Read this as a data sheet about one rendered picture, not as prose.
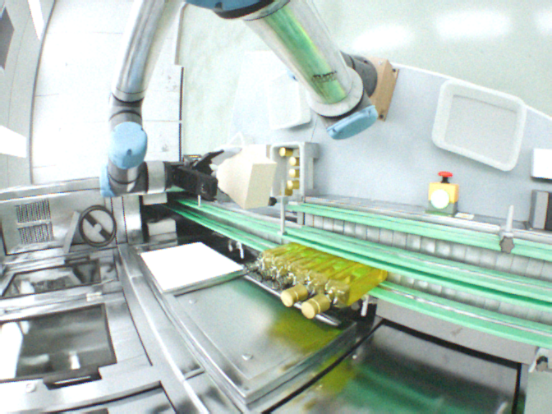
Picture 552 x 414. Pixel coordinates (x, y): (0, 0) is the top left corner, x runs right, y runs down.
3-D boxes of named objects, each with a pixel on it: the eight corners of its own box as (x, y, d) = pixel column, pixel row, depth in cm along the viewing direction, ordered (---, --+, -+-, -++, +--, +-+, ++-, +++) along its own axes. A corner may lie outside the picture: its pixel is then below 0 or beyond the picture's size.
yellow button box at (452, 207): (434, 207, 59) (426, 210, 55) (435, 179, 58) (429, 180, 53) (457, 210, 54) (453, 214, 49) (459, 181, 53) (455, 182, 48)
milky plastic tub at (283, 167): (286, 199, 105) (269, 200, 99) (286, 144, 101) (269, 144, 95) (318, 204, 92) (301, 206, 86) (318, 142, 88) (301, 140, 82)
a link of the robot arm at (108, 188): (99, 187, 41) (101, 204, 47) (150, 182, 48) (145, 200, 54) (98, 154, 43) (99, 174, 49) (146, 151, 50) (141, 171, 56)
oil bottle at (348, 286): (369, 273, 64) (319, 304, 50) (371, 254, 63) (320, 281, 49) (387, 278, 59) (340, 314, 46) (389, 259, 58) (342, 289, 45)
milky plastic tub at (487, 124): (448, 87, 51) (441, 77, 46) (525, 108, 36) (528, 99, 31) (436, 147, 58) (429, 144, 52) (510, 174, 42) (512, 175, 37)
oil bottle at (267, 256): (307, 253, 81) (254, 270, 67) (308, 236, 80) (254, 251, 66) (320, 257, 77) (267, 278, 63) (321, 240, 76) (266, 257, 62)
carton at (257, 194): (244, 144, 72) (221, 144, 67) (277, 163, 62) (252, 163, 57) (236, 182, 77) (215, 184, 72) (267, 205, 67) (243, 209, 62)
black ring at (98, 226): (118, 242, 117) (82, 248, 103) (113, 204, 113) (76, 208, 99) (119, 245, 113) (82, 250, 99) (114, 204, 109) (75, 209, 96)
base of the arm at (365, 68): (337, 58, 67) (315, 48, 61) (379, 56, 56) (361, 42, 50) (332, 103, 71) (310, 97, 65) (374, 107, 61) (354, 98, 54)
